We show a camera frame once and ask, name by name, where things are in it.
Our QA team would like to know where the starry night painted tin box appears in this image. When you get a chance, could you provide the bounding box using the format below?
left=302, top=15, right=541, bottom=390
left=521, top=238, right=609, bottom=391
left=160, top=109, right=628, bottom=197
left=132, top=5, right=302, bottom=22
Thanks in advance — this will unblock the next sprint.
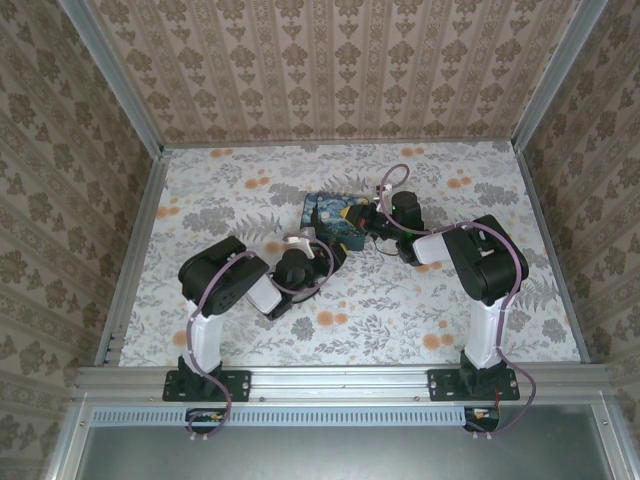
left=298, top=192, right=374, bottom=251

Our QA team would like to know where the small black controller board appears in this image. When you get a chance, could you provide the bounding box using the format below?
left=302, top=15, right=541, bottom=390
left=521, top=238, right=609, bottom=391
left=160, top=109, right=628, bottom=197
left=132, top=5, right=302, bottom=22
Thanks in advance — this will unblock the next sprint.
left=463, top=406, right=502, bottom=433
left=185, top=407, right=237, bottom=435

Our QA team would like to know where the grey metal panel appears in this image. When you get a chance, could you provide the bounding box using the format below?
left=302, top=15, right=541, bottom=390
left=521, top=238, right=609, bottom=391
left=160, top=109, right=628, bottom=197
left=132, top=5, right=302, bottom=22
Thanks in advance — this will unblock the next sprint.
left=74, top=424, right=617, bottom=480

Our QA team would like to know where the white cable bracket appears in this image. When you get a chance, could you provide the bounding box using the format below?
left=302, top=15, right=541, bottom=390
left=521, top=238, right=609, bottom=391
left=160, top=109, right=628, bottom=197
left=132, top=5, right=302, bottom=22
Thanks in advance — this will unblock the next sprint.
left=283, top=227, right=320, bottom=260

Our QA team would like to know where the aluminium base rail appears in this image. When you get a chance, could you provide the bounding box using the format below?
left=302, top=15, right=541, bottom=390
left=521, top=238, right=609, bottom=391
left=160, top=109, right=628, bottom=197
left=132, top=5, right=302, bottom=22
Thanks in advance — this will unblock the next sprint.
left=74, top=363, right=614, bottom=407

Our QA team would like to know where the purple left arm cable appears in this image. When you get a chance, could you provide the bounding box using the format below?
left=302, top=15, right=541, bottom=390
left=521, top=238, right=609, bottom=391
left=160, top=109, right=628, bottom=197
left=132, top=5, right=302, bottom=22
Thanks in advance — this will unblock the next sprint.
left=184, top=237, right=335, bottom=444

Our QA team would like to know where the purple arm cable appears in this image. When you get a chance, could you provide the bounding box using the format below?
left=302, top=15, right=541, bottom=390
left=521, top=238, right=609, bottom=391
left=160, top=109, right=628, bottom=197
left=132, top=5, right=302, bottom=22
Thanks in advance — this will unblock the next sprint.
left=377, top=164, right=537, bottom=442
left=184, top=237, right=335, bottom=444

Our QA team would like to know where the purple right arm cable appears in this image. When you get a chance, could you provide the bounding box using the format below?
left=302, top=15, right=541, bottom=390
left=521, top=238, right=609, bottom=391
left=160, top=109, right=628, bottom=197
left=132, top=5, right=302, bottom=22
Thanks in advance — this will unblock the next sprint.
left=377, top=164, right=537, bottom=442

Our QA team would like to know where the grey slotted cable duct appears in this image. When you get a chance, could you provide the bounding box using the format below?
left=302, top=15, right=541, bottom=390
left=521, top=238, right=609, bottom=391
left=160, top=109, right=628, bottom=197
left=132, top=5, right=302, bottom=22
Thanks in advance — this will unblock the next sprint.
left=92, top=406, right=496, bottom=428

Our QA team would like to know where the aluminium frame side rail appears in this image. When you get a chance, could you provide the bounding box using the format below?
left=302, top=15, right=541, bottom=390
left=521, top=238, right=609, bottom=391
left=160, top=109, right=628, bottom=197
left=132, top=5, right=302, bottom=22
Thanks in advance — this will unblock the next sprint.
left=514, top=143, right=609, bottom=365
left=94, top=148, right=172, bottom=369

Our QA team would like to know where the aluminium frame post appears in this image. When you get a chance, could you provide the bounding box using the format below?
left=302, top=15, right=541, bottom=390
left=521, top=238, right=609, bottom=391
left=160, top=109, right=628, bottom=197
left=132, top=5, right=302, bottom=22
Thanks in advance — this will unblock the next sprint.
left=62, top=0, right=166, bottom=154
left=512, top=0, right=601, bottom=151

